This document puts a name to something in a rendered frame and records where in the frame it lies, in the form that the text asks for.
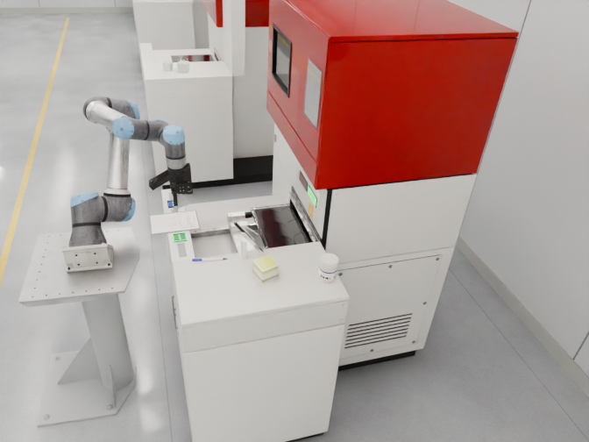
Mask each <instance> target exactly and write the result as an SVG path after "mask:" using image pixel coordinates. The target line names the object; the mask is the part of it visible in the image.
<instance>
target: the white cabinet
mask: <svg viewBox="0 0 589 442"><path fill-rule="evenodd" d="M166 239H167V234H166ZM167 253H168V261H169V269H170V277H171V285H172V293H173V296H172V305H173V313H174V325H175V329H177V334H178V340H179V348H180V354H181V366H182V372H183V379H184V385H185V392H186V398H187V405H188V417H189V423H190V430H191V437H192V442H294V441H297V440H301V439H305V438H312V437H315V436H319V435H323V433H324V432H326V431H328V427H329V421H330V412H331V406H332V401H333V396H334V390H335V385H336V379H337V370H338V364H339V359H340V353H341V348H342V343H343V337H344V328H345V323H343V324H335V325H330V326H325V327H320V328H315V329H310V330H306V331H297V332H292V333H287V334H282V335H278V336H272V337H268V338H262V339H254V340H249V341H245V342H239V343H235V344H229V345H225V346H216V347H211V348H206V349H202V350H196V351H192V352H186V353H184V351H183V344H182V338H181V327H180V320H179V314H178V308H177V302H176V295H175V289H174V279H173V273H172V267H171V260H170V254H169V248H168V242H167Z"/></svg>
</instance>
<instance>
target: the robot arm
mask: <svg viewBox="0 0 589 442"><path fill-rule="evenodd" d="M82 111H83V115H84V116H85V118H86V119H87V120H88V121H90V122H92V123H94V124H98V125H99V124H100V125H103V126H105V127H106V130H107V131H108V132H109V133H110V143H109V164H108V185H107V189H106V190H105V191H104V192H103V196H99V193H98V192H89V193H83V194H79V195H75V196H72V197H71V199H70V209H71V220H72V233H71V237H70V240H69V243H68V246H69V247H74V246H92V245H101V244H102V243H105V244H107V240H106V238H105V236H104V234H103V230H102V227H101V223H106V222H118V223H120V222H126V221H129V220H131V218H132V217H133V215H134V212H135V209H136V203H135V199H134V198H133V197H132V196H131V192H130V191H129V190H128V171H129V152H130V139H137V140H146V141H156V142H160V143H161V145H163V146H164V147H165V154H166V163H167V170H166V171H164V172H162V173H161V174H159V175H157V176H155V177H153V178H152V179H151V180H149V187H150V188H151V189H152V190H155V189H156V188H158V187H159V186H161V185H163V184H164V183H166V182H170V188H171V193H172V196H173V203H174V210H175V211H176V212H178V209H179V208H181V207H184V206H187V205H188V201H187V200H188V197H187V196H184V194H187V195H190V194H193V187H192V180H191V168H190V164H189V163H187V161H186V149H185V135H184V131H183V128H182V127H181V126H178V125H169V124H168V123H167V122H165V121H163V120H161V119H158V118H157V119H154V120H152V121H148V120H140V114H139V109H138V106H137V105H136V104H135V103H134V102H133V101H128V100H125V99H117V98H111V97H105V96H94V97H91V98H90V99H89V100H87V101H86V102H85V104H84V105H83V108H82ZM191 189H192V191H191Z"/></svg>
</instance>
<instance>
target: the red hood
mask: <svg viewBox="0 0 589 442"><path fill-rule="evenodd" d="M518 35H519V32H518V31H515V30H513V29H511V28H509V27H506V26H504V25H501V24H499V23H497V22H495V21H492V20H491V19H489V18H485V17H483V16H481V15H479V14H477V13H475V12H473V11H469V10H467V9H465V8H463V7H461V6H459V5H456V4H454V3H452V2H449V1H447V0H269V31H268V63H267V97H266V109H267V111H268V112H269V114H270V116H271V117H272V119H273V121H274V123H275V124H276V125H277V127H278V128H279V130H280V132H281V134H282V136H283V137H284V139H285V140H286V142H287V144H288V145H289V147H290V149H291V150H292V152H293V154H294V156H295V158H296V159H297V160H298V161H299V163H300V165H301V166H302V169H303V170H304V172H305V174H306V175H307V177H308V178H309V180H310V182H311V183H312V185H313V187H314V188H315V190H319V189H334V188H342V187H350V186H358V185H366V184H375V183H383V182H399V181H407V180H415V179H423V178H432V177H440V176H448V175H464V174H472V173H477V171H478V167H479V163H480V160H481V156H482V153H483V151H484V148H485V144H486V140H487V137H488V133H489V131H490V128H491V125H492V122H493V117H494V114H495V112H496V108H497V105H498V102H499V100H500V94H501V91H502V89H503V85H504V82H505V80H506V77H507V72H508V69H509V66H510V62H511V60H512V57H513V54H514V49H515V46H516V43H517V40H518V38H516V37H518Z"/></svg>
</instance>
